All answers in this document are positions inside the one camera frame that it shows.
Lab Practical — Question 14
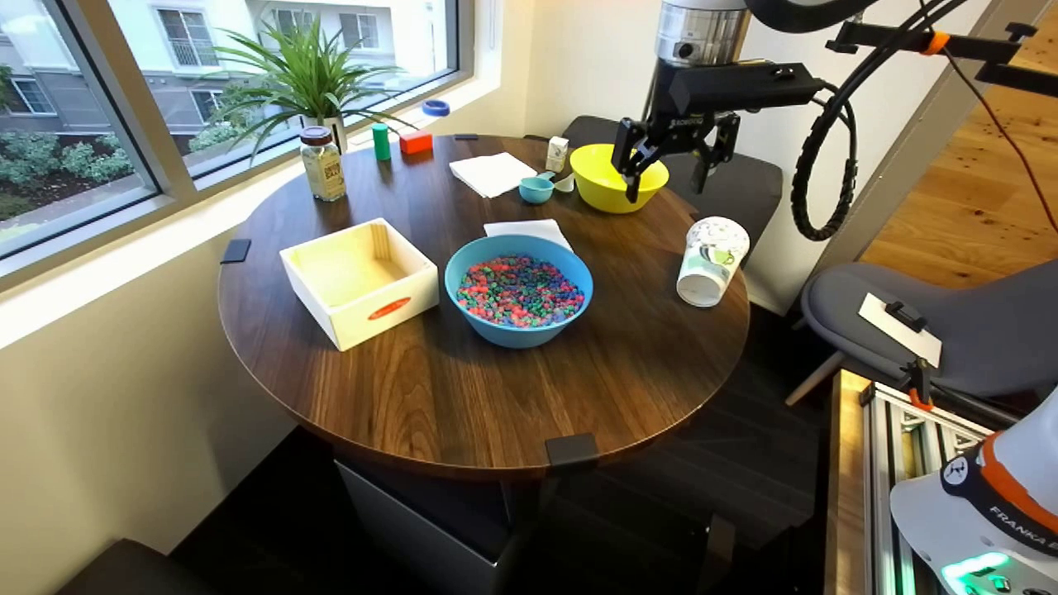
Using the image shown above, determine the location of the colourful beads pile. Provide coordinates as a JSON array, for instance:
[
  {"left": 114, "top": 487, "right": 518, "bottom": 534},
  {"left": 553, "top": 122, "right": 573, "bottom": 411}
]
[{"left": 456, "top": 254, "right": 588, "bottom": 330}]

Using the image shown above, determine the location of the red block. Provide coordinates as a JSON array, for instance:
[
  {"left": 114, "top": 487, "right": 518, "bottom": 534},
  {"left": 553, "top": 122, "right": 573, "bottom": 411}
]
[{"left": 396, "top": 129, "right": 436, "bottom": 165}]

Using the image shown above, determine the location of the grey chair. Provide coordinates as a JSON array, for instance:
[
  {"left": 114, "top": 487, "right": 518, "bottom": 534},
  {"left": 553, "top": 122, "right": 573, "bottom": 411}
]
[{"left": 783, "top": 258, "right": 1058, "bottom": 412}]

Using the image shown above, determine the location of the blue plastic bowl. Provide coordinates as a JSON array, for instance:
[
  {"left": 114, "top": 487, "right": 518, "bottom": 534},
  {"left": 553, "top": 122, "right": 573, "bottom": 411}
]
[{"left": 440, "top": 230, "right": 597, "bottom": 354}]

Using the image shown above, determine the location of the labelled jar with dark lid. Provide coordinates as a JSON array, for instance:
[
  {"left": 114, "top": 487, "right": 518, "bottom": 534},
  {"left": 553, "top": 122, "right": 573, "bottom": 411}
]
[{"left": 299, "top": 122, "right": 351, "bottom": 206}]

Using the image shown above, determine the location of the small teal cup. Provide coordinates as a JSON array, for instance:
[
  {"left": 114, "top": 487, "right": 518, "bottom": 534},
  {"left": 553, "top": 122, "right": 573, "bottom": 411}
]
[{"left": 515, "top": 172, "right": 559, "bottom": 208}]

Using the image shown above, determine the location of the white paper sheet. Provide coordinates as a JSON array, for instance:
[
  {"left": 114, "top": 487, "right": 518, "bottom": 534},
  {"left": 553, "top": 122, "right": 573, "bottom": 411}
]
[{"left": 479, "top": 216, "right": 577, "bottom": 258}]

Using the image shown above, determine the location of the window with grey frame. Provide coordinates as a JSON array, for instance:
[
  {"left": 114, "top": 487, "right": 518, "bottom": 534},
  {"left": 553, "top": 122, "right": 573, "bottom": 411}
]
[{"left": 0, "top": 0, "right": 466, "bottom": 269}]

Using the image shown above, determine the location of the white wooden box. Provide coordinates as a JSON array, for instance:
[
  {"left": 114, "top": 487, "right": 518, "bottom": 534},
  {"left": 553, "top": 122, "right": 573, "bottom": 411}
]
[{"left": 279, "top": 216, "right": 444, "bottom": 354}]

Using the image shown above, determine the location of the aluminium frame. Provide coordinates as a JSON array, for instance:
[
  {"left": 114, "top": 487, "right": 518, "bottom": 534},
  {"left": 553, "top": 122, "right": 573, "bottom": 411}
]
[{"left": 822, "top": 366, "right": 994, "bottom": 595}]

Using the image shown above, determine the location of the black boom with orange band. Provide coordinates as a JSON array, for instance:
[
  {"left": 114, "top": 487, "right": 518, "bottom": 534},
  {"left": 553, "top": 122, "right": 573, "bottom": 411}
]
[{"left": 822, "top": 16, "right": 1058, "bottom": 99}]

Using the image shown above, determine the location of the yellow plastic bowl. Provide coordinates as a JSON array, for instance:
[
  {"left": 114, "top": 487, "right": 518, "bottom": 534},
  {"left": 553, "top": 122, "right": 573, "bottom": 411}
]
[{"left": 566, "top": 141, "right": 672, "bottom": 218}]

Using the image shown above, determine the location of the white folded napkin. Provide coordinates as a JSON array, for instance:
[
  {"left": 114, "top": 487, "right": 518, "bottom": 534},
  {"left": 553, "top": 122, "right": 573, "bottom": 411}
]
[{"left": 447, "top": 148, "right": 540, "bottom": 202}]

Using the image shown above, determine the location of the white card on stand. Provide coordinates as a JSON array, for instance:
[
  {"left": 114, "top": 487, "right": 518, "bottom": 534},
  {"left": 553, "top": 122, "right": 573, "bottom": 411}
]
[{"left": 857, "top": 291, "right": 949, "bottom": 373}]

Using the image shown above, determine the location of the green potted plant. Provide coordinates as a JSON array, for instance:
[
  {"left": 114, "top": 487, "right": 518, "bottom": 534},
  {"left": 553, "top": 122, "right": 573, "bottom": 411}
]
[{"left": 213, "top": 14, "right": 415, "bottom": 158}]

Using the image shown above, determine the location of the small white bottle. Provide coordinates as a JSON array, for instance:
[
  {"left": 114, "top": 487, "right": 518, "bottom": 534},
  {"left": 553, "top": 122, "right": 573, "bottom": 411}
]
[{"left": 543, "top": 132, "right": 573, "bottom": 177}]

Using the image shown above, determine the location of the printed white paper cup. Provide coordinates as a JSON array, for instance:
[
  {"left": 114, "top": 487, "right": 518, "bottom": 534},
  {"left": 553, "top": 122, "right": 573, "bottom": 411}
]
[{"left": 675, "top": 216, "right": 753, "bottom": 310}]

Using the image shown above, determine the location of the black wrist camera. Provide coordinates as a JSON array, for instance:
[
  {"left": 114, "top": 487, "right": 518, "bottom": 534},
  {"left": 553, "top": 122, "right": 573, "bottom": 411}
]
[{"left": 657, "top": 59, "right": 828, "bottom": 114}]

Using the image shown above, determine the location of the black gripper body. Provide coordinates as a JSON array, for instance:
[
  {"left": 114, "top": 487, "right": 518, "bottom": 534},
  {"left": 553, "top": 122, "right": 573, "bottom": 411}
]
[{"left": 638, "top": 59, "right": 745, "bottom": 151}]

